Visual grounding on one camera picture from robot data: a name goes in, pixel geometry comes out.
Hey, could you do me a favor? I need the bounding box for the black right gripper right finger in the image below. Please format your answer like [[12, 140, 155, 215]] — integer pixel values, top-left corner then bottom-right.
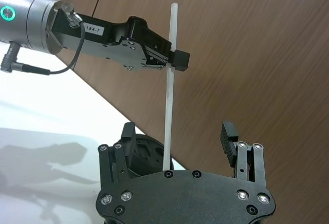
[[220, 121, 267, 191]]

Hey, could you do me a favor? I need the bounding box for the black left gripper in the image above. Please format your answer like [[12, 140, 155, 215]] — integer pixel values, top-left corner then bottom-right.
[[50, 9, 191, 72]]

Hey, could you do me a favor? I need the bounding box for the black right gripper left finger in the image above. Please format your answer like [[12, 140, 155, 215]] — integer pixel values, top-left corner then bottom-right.
[[98, 122, 137, 190]]

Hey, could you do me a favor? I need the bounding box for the long white plastic stick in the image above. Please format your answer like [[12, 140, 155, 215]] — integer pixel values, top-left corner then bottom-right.
[[162, 2, 179, 171]]

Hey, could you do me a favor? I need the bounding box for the black round base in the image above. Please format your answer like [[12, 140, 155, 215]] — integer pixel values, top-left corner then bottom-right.
[[127, 133, 176, 179]]

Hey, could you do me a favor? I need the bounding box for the white table cloth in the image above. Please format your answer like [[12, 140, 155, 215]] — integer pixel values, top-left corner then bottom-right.
[[0, 44, 190, 224]]

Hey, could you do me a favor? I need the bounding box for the thin dark gripper cable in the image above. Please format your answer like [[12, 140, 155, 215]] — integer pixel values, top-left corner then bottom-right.
[[0, 13, 86, 76]]

